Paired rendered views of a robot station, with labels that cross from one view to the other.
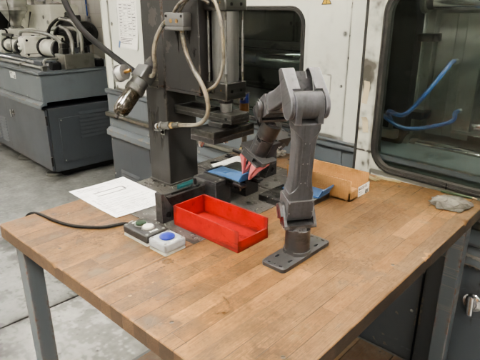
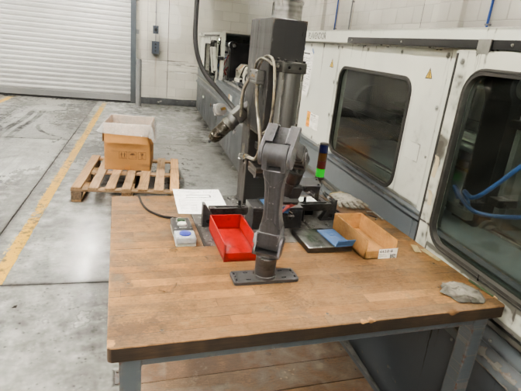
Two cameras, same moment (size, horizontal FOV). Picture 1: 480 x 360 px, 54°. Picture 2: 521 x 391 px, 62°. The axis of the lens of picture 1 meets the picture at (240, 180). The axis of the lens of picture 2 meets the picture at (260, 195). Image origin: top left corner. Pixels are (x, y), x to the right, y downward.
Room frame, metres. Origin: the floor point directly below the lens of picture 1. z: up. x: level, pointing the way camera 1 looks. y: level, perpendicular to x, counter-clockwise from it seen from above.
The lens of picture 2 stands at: (0.00, -0.66, 1.56)
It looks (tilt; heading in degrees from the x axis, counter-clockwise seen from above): 19 degrees down; 28
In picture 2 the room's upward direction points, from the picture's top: 6 degrees clockwise
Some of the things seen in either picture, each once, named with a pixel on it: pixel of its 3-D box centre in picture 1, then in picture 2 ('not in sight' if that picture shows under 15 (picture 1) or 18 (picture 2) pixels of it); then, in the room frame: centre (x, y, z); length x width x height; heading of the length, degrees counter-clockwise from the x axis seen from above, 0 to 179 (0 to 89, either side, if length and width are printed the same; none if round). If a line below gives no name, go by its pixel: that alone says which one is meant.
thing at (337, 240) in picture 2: (307, 186); (336, 235); (1.42, -0.22, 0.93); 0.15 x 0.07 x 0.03; 51
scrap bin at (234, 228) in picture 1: (219, 221); (232, 236); (1.17, 0.06, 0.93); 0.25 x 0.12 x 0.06; 47
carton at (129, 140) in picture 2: not in sight; (130, 141); (3.49, 2.93, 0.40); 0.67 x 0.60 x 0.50; 39
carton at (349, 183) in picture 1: (327, 178); (364, 235); (1.51, -0.30, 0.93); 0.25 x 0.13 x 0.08; 47
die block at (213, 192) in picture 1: (226, 185); (273, 214); (1.43, 0.04, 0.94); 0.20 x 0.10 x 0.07; 137
